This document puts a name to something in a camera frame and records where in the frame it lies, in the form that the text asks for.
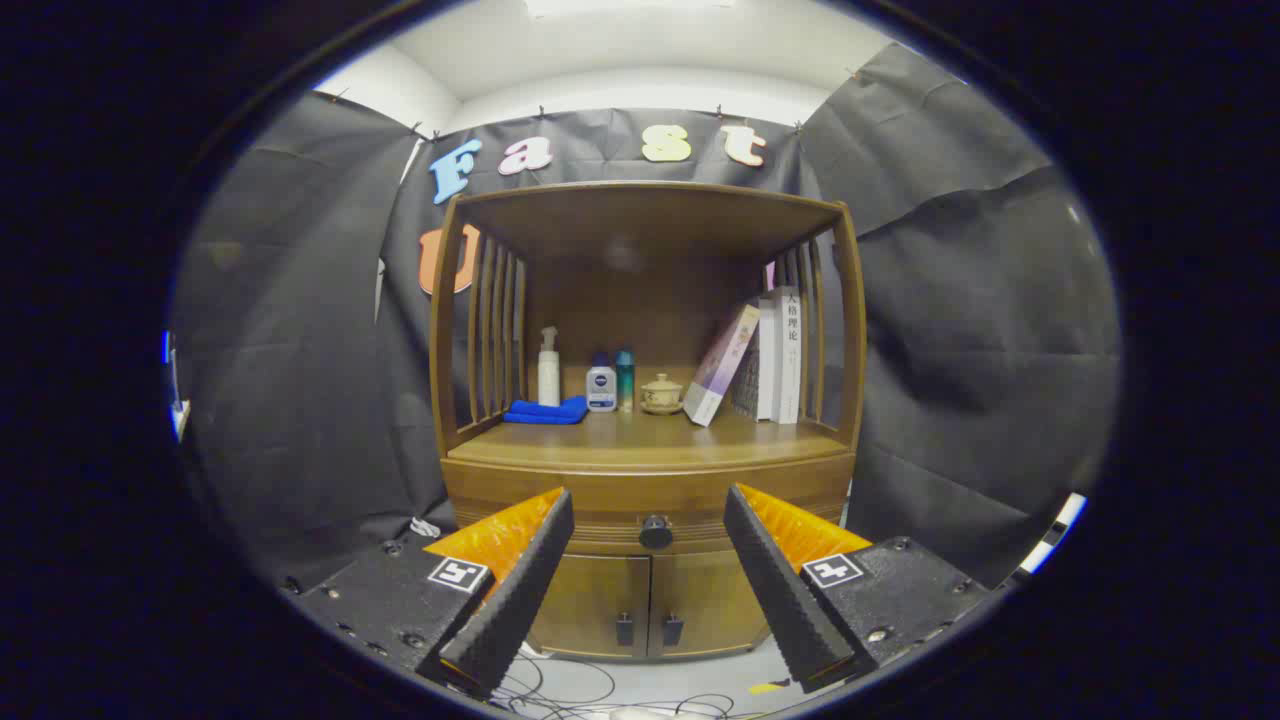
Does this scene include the wooden countertop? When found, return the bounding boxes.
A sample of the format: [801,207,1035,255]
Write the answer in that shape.
[447,410,851,471]

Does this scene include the white pump bottle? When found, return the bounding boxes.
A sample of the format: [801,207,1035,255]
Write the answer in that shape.
[537,326,562,408]

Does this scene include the brown wooden cabinet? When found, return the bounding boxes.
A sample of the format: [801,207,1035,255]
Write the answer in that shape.
[428,180,867,663]

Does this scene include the dark patterned book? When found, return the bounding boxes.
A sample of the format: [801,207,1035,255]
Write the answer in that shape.
[730,340,761,419]

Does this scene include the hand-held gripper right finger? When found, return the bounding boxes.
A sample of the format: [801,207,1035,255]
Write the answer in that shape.
[723,484,992,694]

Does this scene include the wooden cabinet door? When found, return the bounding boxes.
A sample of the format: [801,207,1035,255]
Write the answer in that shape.
[528,553,653,659]
[648,550,771,659]

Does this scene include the beige lidded tea cup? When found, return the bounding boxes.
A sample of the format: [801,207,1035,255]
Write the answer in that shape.
[640,373,685,416]

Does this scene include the black floor cables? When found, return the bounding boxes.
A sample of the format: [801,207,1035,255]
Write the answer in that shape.
[495,645,736,720]

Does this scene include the blue folded cloth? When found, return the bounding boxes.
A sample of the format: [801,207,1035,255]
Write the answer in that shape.
[502,395,590,426]

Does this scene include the white bottle with blue cap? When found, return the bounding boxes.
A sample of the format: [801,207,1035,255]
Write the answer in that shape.
[586,352,618,414]

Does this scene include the curved wooden drawer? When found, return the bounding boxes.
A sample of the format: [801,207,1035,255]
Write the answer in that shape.
[442,452,856,557]

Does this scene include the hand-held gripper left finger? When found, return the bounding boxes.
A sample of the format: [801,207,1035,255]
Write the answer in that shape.
[285,487,577,699]

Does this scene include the purple white book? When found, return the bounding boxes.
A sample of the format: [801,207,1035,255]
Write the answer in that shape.
[683,303,762,428]

